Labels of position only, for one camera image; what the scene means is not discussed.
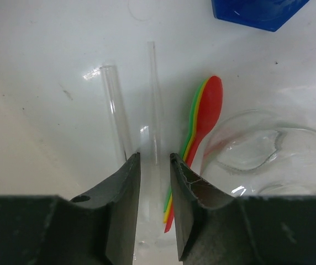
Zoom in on clear glass tube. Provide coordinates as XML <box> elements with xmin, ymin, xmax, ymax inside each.
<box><xmin>99</xmin><ymin>65</ymin><xmax>133</xmax><ymax>163</ymax></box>

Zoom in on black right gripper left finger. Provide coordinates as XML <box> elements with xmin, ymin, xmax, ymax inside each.
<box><xmin>0</xmin><ymin>153</ymin><xmax>141</xmax><ymax>264</ymax></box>

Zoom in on clear tube with blue cap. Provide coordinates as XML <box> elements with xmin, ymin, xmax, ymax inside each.
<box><xmin>212</xmin><ymin>0</ymin><xmax>309</xmax><ymax>32</ymax></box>

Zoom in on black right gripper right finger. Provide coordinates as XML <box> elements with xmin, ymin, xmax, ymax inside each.
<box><xmin>170</xmin><ymin>153</ymin><xmax>316</xmax><ymax>264</ymax></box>

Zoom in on white plastic bin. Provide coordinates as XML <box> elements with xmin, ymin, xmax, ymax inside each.
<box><xmin>0</xmin><ymin>1</ymin><xmax>316</xmax><ymax>264</ymax></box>

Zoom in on clear plastic pipette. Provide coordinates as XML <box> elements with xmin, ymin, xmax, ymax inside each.
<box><xmin>136</xmin><ymin>41</ymin><xmax>169</xmax><ymax>250</ymax></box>

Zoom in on coloured plastic spoons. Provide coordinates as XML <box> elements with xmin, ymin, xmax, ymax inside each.
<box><xmin>162</xmin><ymin>75</ymin><xmax>224</xmax><ymax>234</ymax></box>

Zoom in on round glass flask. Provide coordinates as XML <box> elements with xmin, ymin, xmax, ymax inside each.
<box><xmin>200</xmin><ymin>110</ymin><xmax>316</xmax><ymax>197</ymax></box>

